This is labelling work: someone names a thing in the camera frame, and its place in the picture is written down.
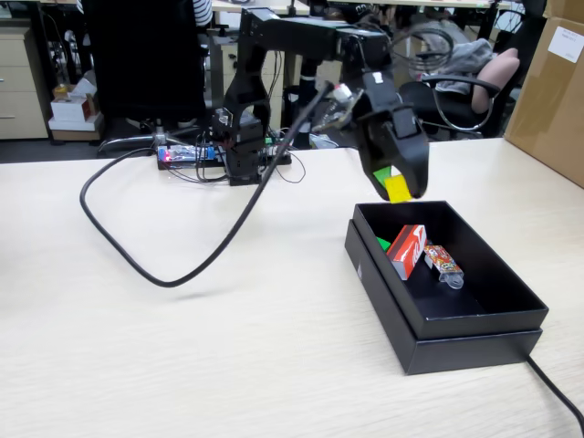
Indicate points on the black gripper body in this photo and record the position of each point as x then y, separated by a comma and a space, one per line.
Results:
376, 96

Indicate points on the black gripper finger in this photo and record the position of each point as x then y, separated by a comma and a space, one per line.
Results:
413, 150
372, 146

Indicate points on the yellow wooden cube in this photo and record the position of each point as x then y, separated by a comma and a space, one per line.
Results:
397, 189

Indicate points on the green wooden cube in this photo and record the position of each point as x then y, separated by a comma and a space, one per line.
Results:
383, 244

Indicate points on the red white carton box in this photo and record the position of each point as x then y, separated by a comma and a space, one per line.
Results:
406, 255

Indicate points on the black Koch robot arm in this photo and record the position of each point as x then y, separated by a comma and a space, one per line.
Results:
296, 34

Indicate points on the large labelled cardboard box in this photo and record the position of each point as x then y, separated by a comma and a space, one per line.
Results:
547, 114

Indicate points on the black cardboard box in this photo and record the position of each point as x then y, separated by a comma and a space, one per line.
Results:
479, 326

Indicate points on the small brown cardboard box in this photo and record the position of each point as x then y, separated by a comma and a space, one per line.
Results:
566, 9

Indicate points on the black open box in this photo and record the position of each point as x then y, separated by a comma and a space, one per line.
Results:
474, 353

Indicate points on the flat white brown box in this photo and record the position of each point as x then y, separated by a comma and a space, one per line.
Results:
73, 128

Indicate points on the small white packet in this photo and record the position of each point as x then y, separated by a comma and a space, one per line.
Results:
326, 141

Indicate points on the black pole with white rings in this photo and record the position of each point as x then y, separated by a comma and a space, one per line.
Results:
308, 68

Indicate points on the person in dark clothes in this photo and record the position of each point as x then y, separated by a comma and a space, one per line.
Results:
360, 9

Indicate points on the grey cloth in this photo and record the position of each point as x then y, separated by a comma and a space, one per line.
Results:
470, 59

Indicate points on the black office chair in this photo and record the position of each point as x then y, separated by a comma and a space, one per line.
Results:
499, 73
146, 59

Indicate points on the colourful candy tube packet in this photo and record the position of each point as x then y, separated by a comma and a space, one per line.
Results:
445, 264

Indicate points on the beige office desk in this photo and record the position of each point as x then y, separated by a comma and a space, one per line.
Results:
223, 7

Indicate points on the controller board with red LED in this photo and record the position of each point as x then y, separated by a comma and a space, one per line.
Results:
182, 153

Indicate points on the person in striped shirt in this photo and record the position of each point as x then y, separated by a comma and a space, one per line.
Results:
203, 10

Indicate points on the white open carton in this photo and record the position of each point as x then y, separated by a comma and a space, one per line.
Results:
68, 109

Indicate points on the beige drawer cabinet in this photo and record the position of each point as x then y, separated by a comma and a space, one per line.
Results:
20, 91

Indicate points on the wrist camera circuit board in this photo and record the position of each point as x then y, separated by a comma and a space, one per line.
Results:
342, 116

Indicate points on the beige pedestal with key lock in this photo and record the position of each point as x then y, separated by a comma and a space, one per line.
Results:
223, 77

